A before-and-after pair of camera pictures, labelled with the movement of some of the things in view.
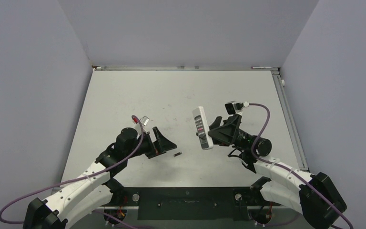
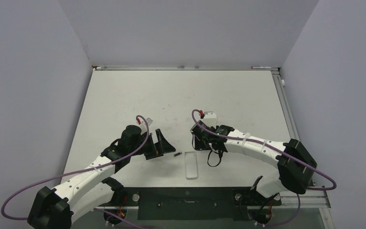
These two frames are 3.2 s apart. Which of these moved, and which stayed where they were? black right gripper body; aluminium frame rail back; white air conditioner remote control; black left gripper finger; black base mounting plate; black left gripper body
Moved: black right gripper body; white air conditioner remote control
Stayed: black left gripper finger; aluminium frame rail back; black left gripper body; black base mounting plate
